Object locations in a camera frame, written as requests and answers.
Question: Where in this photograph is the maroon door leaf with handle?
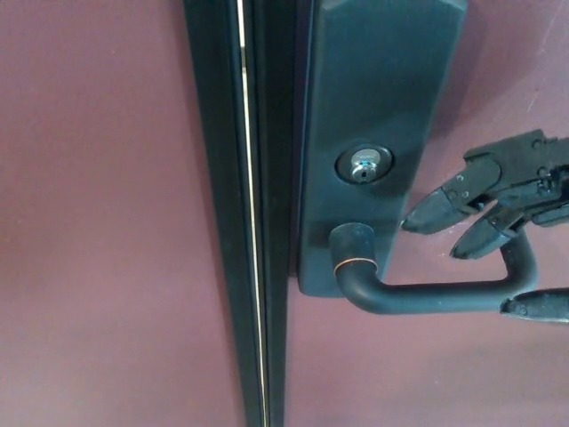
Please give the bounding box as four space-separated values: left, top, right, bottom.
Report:
279 0 569 427

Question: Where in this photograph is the dark metal handle backplate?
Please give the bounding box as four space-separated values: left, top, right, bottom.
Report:
296 0 467 299

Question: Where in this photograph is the maroon door leaf without handle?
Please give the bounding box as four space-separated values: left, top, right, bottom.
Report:
0 0 248 427

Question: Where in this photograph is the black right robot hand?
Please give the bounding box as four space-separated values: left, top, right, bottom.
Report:
399 128 569 326

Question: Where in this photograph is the dark lever door handle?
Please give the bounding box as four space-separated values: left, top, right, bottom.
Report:
329 222 541 317

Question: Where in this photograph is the silver lock cylinder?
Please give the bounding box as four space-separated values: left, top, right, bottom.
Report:
333 143 396 186

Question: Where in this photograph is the black door edge strip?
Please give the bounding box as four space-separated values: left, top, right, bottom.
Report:
181 0 268 427
241 0 317 427

